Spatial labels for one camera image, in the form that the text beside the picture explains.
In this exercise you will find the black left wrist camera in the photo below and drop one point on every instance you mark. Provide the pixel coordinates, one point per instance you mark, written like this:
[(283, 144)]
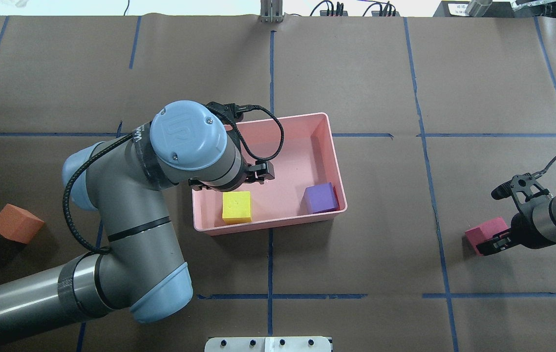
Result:
[(229, 114)]

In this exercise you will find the metal cylinder weight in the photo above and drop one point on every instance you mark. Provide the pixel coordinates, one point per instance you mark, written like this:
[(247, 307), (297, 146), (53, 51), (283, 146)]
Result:
[(477, 8)]

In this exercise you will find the white mounting post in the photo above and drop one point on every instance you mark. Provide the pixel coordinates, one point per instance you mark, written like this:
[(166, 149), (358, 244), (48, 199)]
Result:
[(270, 344)]

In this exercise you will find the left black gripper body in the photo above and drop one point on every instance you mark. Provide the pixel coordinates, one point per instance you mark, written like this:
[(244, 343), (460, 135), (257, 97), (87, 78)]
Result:
[(260, 173)]

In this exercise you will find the aluminium frame post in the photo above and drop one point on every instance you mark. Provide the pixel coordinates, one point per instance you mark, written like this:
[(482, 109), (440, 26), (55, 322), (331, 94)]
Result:
[(271, 11)]

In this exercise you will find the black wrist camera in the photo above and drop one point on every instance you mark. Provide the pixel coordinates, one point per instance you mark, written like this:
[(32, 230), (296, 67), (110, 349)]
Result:
[(525, 184), (229, 114)]

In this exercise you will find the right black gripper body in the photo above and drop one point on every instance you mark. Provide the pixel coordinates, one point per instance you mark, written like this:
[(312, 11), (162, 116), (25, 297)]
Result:
[(523, 234)]

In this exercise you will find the orange foam cube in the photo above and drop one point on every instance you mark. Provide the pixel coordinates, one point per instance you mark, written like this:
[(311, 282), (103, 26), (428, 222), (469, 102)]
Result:
[(19, 225)]

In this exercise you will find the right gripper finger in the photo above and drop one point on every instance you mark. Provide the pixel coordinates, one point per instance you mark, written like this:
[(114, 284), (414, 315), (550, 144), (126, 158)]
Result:
[(492, 246)]

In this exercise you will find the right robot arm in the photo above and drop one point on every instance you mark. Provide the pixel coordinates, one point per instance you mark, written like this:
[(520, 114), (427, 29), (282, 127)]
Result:
[(534, 225)]

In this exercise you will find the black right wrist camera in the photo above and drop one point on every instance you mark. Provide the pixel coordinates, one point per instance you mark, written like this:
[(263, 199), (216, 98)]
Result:
[(525, 184)]

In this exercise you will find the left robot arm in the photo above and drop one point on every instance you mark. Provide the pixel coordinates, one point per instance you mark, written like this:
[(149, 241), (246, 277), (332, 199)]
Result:
[(114, 207)]

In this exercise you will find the pink foam cube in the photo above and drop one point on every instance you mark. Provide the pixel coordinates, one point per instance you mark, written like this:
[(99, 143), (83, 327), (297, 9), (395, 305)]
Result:
[(484, 232)]

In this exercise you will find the yellow foam cube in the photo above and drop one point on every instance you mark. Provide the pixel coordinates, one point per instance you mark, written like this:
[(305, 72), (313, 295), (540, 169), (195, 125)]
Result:
[(237, 207)]

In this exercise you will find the purple foam cube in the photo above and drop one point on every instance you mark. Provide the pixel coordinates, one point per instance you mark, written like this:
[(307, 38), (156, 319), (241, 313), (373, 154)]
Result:
[(320, 198)]

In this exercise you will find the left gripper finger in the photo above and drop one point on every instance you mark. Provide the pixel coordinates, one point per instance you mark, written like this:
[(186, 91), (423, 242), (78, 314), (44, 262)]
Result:
[(262, 171)]

